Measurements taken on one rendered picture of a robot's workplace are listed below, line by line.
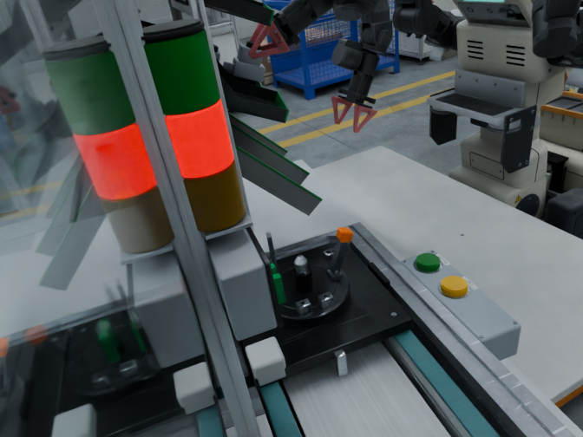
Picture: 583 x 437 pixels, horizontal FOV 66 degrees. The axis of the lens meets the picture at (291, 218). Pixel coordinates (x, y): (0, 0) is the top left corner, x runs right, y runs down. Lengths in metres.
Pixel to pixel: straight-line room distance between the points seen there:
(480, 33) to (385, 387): 0.93
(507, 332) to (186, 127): 0.53
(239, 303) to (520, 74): 1.02
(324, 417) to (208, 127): 0.44
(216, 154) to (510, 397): 0.46
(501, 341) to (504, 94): 0.72
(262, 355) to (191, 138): 0.37
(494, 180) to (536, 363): 0.70
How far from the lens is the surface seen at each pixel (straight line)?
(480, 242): 1.04
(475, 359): 0.67
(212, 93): 0.34
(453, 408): 0.63
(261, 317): 0.39
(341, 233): 0.69
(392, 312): 0.70
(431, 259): 0.79
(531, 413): 0.63
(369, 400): 0.66
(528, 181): 1.38
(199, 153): 0.35
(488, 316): 0.72
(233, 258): 0.37
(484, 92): 1.31
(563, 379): 0.80
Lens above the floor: 1.45
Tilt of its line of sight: 31 degrees down
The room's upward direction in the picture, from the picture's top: 9 degrees counter-clockwise
